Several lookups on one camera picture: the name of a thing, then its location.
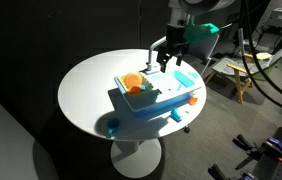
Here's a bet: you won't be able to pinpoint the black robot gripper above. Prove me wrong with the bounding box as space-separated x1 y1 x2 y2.
157 25 189 72

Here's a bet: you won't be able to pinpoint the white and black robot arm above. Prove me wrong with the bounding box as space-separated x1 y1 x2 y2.
156 0 235 72

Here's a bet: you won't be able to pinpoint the yellow dish rack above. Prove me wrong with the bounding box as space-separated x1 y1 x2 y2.
117 72 153 96

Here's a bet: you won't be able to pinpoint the blue toy spatula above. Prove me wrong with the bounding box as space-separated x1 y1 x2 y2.
174 71 194 90

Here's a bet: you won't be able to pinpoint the grey chair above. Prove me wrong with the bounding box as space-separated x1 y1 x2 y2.
185 34 219 75

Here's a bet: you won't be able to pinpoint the grey toy faucet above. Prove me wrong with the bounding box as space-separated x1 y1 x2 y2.
144 37 166 74

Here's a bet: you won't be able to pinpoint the teal round saucer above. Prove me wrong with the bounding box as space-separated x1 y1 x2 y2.
187 72 199 79

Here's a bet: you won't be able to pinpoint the light blue toy sink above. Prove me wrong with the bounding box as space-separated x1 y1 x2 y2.
120 69 201 116

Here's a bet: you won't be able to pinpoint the orange toy plate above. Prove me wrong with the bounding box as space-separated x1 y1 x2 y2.
123 72 142 88

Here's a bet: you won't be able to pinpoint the orange toy cup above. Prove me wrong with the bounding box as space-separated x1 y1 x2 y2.
188 95 198 106

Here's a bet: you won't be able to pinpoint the orange toy bowl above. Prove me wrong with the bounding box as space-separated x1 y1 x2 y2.
129 86 141 95

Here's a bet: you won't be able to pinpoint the blue toy cup lying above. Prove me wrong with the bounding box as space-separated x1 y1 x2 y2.
170 108 182 122

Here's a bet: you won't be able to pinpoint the round white table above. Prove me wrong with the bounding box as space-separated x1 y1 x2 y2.
58 49 206 178

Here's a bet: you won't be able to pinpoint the blue toy mug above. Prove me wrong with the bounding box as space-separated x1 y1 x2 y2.
106 118 120 137

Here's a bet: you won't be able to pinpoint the purple orange clamp tool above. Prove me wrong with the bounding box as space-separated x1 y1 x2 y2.
262 137 282 163

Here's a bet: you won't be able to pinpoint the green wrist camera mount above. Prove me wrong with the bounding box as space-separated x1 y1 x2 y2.
183 23 219 44

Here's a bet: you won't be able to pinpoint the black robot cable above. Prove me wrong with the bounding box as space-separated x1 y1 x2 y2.
237 0 282 116

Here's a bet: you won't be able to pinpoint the black clamp handles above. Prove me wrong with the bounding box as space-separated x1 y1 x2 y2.
208 134 263 180

